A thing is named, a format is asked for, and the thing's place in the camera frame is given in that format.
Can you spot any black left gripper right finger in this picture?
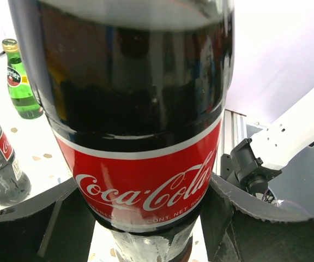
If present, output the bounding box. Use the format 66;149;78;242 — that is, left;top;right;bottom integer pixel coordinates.
200;174;314;261

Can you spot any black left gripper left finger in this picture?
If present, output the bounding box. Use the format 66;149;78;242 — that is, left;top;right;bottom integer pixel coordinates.
0;178;95;261

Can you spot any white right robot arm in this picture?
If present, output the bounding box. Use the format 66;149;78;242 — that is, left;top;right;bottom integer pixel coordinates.
220;88;314;195

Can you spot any green glass bottle left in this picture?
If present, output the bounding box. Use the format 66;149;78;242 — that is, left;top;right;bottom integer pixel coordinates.
2;38;43;120

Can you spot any aluminium rail frame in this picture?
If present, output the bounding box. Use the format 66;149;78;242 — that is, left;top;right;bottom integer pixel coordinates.
219;109;267;175

